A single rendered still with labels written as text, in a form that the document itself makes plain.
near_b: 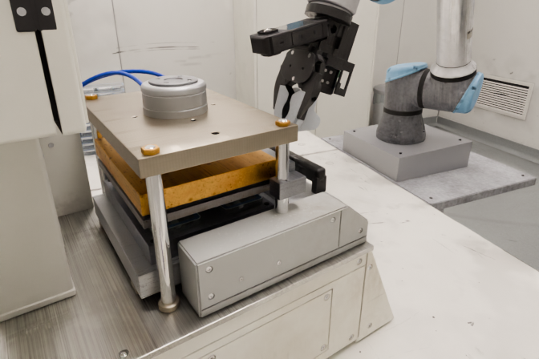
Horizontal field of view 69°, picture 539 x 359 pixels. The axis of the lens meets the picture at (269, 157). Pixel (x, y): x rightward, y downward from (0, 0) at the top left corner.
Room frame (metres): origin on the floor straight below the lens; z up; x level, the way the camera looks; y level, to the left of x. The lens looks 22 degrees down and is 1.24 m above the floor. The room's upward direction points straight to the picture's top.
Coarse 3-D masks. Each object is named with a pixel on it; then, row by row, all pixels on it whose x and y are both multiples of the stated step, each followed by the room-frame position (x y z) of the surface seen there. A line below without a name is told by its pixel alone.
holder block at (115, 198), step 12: (108, 180) 0.51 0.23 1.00; (108, 192) 0.50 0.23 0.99; (120, 204) 0.44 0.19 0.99; (264, 204) 0.44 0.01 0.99; (120, 216) 0.45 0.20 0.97; (132, 216) 0.41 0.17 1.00; (204, 216) 0.41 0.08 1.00; (216, 216) 0.41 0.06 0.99; (228, 216) 0.41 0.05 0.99; (240, 216) 0.42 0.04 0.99; (132, 228) 0.40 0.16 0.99; (192, 228) 0.39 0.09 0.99; (204, 228) 0.39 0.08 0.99; (144, 240) 0.36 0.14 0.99; (144, 252) 0.37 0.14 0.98
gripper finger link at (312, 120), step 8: (296, 96) 0.57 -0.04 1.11; (296, 104) 0.57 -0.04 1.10; (288, 112) 0.57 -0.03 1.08; (296, 112) 0.56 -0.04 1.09; (312, 112) 0.58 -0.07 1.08; (296, 120) 0.55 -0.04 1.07; (304, 120) 0.57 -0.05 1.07; (312, 120) 0.58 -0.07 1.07; (320, 120) 0.59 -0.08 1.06; (304, 128) 0.58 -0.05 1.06; (312, 128) 0.58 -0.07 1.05
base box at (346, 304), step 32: (320, 288) 0.40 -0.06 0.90; (352, 288) 0.43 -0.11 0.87; (384, 288) 0.48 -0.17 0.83; (256, 320) 0.35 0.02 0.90; (288, 320) 0.37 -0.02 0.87; (320, 320) 0.40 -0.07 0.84; (352, 320) 0.44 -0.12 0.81; (384, 320) 0.48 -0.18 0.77; (192, 352) 0.30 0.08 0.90; (224, 352) 0.32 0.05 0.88; (256, 352) 0.35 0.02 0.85; (288, 352) 0.37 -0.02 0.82; (320, 352) 0.40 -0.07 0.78
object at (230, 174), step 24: (96, 144) 0.51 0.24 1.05; (120, 168) 0.41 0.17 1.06; (192, 168) 0.41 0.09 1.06; (216, 168) 0.41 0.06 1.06; (240, 168) 0.42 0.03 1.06; (264, 168) 0.43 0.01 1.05; (120, 192) 0.42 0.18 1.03; (144, 192) 0.35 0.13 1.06; (168, 192) 0.37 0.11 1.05; (192, 192) 0.38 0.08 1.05; (216, 192) 0.40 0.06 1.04; (240, 192) 0.41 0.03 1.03; (144, 216) 0.35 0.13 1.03; (168, 216) 0.36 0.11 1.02
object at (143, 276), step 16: (304, 192) 0.53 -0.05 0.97; (96, 208) 0.50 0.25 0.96; (112, 208) 0.48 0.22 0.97; (112, 224) 0.44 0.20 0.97; (112, 240) 0.43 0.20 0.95; (128, 240) 0.40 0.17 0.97; (128, 256) 0.37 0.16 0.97; (144, 256) 0.37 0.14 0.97; (176, 256) 0.37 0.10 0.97; (128, 272) 0.37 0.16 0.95; (144, 272) 0.34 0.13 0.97; (176, 272) 0.36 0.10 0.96; (144, 288) 0.34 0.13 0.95
